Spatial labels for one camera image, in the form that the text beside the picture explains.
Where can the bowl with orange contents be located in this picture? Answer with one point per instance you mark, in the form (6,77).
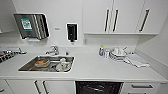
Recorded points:
(42,63)

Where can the black soap dispenser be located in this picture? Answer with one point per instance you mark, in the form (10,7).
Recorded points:
(71,32)

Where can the white upper wall cabinet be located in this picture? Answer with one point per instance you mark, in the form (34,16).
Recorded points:
(96,16)

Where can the white wall outlet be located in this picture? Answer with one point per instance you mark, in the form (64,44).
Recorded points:
(85,41)

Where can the stack of white plates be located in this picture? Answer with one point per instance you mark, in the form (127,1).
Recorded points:
(117,55)

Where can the white plate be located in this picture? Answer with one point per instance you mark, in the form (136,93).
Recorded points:
(62,68)

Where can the chrome sink faucet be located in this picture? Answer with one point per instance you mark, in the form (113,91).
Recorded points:
(52,50)

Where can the steel paper towel dispenser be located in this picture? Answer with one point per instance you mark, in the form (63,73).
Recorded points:
(30,25)

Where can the stainless steel dishwasher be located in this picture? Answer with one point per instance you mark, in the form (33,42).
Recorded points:
(80,87)

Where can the white cup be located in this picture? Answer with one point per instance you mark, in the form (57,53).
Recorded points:
(63,61)

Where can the white two-door base cabinet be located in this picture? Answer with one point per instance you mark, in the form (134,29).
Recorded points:
(23,87)

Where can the small wall label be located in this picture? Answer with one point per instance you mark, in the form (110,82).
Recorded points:
(57,28)

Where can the small dish soap bottle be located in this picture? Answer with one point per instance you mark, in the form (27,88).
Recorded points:
(101,51)

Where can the countertop dish rack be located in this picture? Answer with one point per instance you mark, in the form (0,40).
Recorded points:
(10,54)

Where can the stainless steel sink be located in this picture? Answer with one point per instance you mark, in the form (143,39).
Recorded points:
(28,66)

